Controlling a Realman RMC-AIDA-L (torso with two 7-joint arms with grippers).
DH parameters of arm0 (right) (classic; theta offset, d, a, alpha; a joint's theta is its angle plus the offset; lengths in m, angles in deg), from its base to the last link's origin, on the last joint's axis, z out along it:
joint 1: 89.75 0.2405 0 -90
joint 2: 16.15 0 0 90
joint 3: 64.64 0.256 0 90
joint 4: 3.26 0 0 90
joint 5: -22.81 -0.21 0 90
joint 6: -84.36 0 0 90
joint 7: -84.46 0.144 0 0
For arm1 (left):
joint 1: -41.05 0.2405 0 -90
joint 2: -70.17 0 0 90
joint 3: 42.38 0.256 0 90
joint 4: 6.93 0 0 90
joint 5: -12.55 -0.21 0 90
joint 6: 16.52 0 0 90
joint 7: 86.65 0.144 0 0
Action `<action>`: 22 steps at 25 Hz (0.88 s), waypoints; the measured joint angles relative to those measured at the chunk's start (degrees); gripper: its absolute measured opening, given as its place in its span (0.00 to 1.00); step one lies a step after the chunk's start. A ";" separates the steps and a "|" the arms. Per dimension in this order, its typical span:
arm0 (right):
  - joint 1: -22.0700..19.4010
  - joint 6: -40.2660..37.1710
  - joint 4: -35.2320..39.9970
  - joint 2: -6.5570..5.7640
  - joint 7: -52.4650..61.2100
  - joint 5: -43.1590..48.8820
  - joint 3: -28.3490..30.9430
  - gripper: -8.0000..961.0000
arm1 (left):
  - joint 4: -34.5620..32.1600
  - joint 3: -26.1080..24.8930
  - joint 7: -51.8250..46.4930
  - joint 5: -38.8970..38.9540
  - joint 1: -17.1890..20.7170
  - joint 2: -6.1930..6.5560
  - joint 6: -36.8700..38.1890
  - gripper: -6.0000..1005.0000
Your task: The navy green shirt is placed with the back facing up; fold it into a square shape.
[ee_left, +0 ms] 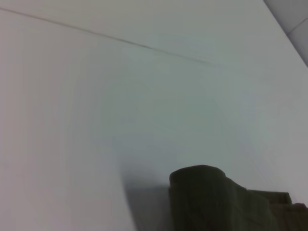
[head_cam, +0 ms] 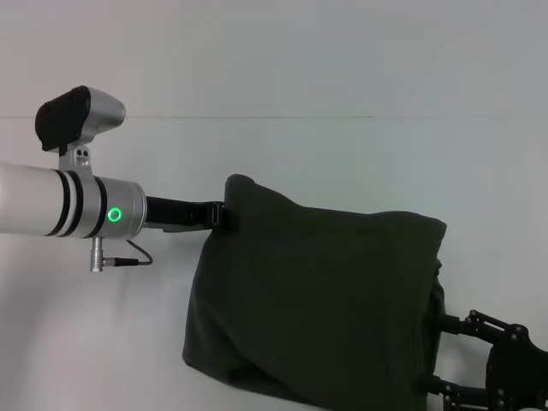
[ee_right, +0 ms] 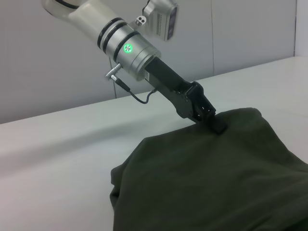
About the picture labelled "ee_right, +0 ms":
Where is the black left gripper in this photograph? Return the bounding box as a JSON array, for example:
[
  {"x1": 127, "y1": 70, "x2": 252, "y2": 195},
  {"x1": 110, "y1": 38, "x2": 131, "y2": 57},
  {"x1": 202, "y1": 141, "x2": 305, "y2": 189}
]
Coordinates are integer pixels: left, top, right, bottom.
[{"x1": 143, "y1": 57, "x2": 228, "y2": 134}]

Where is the dark green t-shirt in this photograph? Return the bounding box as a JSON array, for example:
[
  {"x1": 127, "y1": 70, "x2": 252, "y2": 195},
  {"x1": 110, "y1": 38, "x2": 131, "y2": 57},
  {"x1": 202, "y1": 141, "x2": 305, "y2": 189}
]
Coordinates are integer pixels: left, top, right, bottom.
[{"x1": 109, "y1": 107, "x2": 308, "y2": 231}]

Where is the left arm gripper cable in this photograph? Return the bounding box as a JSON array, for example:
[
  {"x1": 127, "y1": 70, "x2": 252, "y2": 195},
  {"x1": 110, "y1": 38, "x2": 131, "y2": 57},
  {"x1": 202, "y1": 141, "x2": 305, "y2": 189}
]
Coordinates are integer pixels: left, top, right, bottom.
[{"x1": 104, "y1": 64, "x2": 158, "y2": 104}]

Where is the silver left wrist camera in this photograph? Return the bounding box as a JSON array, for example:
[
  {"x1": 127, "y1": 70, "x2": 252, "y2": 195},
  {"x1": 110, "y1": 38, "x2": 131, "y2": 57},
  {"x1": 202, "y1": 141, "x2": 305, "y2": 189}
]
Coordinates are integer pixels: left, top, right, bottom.
[{"x1": 131, "y1": 0, "x2": 180, "y2": 43}]

